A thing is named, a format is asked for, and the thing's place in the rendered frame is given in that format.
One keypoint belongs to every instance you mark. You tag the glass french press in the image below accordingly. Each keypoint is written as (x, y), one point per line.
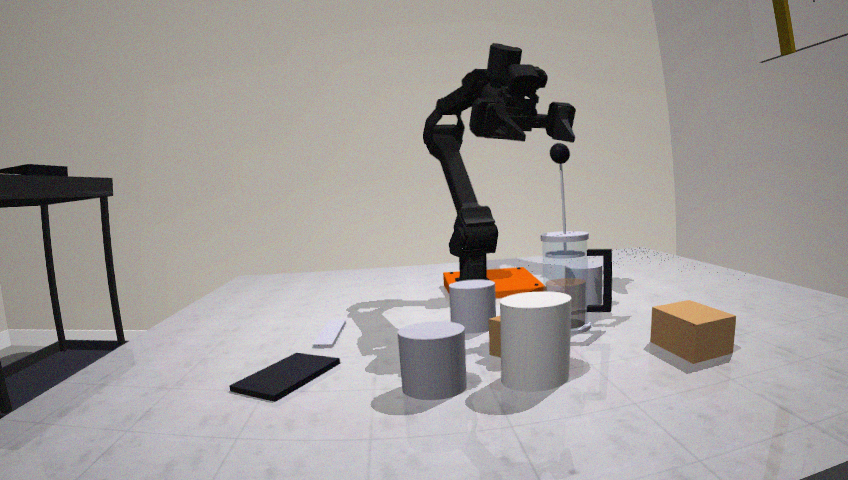
(565, 262)

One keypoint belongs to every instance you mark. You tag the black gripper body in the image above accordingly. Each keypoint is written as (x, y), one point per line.
(521, 111)

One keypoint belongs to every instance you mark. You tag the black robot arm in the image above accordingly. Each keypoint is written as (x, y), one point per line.
(475, 232)

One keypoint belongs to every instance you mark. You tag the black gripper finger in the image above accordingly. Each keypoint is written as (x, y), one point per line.
(498, 125)
(562, 130)

